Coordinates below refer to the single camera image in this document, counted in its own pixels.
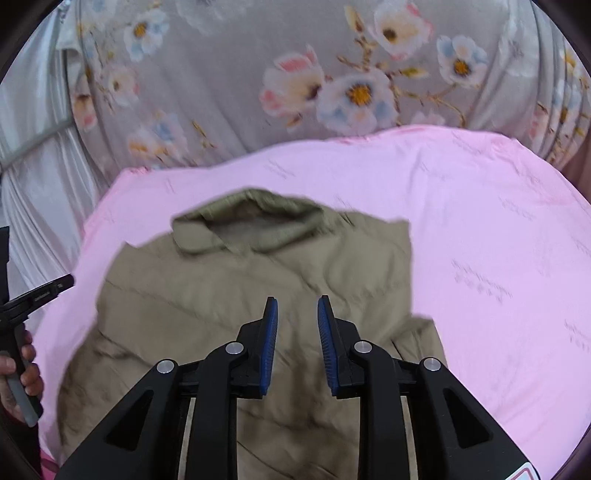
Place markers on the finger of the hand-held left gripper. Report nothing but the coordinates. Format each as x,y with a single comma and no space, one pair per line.
44,293

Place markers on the grey floral blanket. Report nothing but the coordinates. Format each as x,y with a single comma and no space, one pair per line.
221,78

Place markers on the silver white curtain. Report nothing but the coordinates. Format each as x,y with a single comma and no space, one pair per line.
41,207

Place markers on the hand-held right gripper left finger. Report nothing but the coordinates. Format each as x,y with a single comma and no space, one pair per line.
269,341

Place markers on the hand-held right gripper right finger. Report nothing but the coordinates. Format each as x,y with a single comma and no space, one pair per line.
326,341

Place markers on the khaki padded jacket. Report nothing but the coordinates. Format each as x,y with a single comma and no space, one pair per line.
221,286

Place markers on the person's left hand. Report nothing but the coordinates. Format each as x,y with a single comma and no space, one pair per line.
37,381

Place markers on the pink blanket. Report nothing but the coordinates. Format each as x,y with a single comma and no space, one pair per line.
485,240

